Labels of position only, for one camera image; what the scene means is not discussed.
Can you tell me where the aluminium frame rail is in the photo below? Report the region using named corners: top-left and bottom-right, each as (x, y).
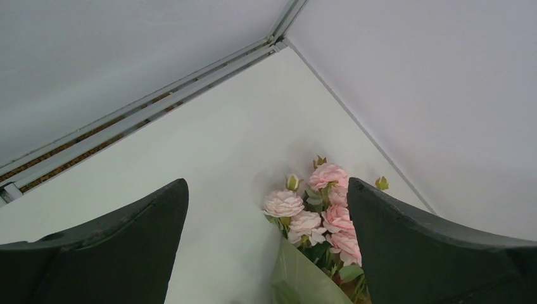
top-left (1, 1), bottom-right (306, 206)

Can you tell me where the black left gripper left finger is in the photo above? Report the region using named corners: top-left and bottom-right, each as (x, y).
top-left (1, 179), bottom-right (189, 303)

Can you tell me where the pink flower bouquet green wrap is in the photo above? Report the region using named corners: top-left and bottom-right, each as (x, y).
top-left (262, 156), bottom-right (372, 303)

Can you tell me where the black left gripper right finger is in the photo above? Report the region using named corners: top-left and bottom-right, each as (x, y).
top-left (348, 177), bottom-right (536, 303)

